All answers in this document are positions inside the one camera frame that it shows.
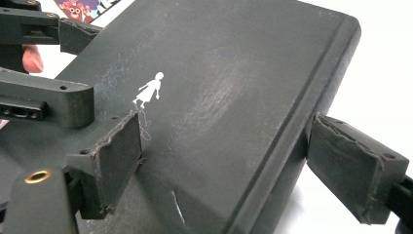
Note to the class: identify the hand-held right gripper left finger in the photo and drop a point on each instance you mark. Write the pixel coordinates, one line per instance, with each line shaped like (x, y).
(120, 162)

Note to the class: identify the white table mat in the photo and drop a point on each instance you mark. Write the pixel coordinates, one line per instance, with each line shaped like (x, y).
(383, 65)

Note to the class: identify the black notebook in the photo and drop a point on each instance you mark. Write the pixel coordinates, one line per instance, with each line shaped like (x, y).
(227, 81)

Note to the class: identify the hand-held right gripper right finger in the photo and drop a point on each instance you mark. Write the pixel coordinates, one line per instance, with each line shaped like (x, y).
(350, 169)

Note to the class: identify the light blue green picture book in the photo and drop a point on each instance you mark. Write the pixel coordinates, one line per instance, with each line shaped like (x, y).
(81, 8)

